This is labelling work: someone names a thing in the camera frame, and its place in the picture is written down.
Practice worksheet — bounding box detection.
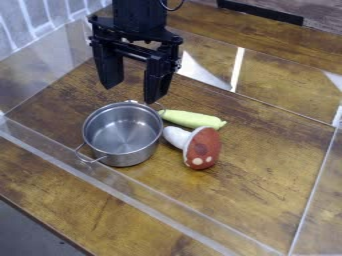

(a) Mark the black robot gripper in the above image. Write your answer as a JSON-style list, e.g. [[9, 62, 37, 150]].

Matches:
[[88, 0, 183, 104]]

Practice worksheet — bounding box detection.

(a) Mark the red white plush mushroom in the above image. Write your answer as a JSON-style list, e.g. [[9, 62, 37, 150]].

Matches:
[[163, 126, 222, 170]]

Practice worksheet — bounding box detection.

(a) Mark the silver metal pot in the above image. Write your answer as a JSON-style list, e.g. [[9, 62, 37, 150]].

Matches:
[[75, 100, 163, 167]]

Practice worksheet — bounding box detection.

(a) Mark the green plush vegetable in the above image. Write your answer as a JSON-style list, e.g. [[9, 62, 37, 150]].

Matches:
[[159, 109, 227, 130]]

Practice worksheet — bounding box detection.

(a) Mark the black bar at table edge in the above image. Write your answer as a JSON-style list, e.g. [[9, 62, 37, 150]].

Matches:
[[216, 0, 305, 26]]

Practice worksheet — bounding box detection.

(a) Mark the black cable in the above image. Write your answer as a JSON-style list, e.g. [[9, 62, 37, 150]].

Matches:
[[159, 0, 186, 12]]

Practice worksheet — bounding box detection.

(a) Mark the clear acrylic enclosure wall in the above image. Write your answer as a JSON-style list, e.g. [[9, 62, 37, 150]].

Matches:
[[0, 16, 342, 256]]

